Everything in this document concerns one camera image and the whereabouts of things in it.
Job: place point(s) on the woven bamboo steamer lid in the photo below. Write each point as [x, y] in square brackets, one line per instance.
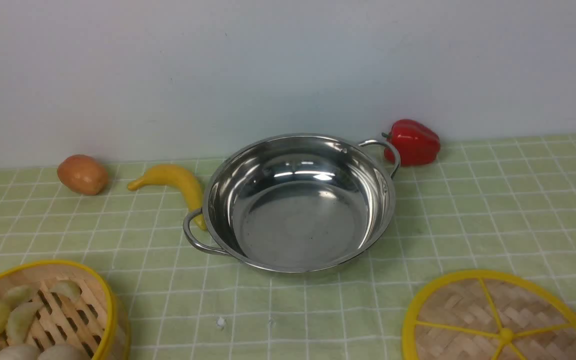
[482, 314]

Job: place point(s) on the bamboo steamer basket yellow rim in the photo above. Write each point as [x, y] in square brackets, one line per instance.
[80, 308]

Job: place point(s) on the stainless steel pot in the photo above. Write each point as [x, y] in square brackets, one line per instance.
[297, 203]

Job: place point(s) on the yellow banana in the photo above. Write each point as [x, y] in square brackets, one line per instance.
[172, 175]

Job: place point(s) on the red bell pepper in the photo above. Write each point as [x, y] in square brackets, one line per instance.
[417, 145]

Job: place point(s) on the orange brown potato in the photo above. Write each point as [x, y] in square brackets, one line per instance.
[83, 174]

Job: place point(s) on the green checkered tablecloth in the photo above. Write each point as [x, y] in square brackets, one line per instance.
[507, 205]

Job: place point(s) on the white round bun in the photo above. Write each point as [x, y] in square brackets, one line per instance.
[20, 352]
[63, 351]

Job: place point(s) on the pale green dumpling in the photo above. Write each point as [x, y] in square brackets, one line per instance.
[20, 321]

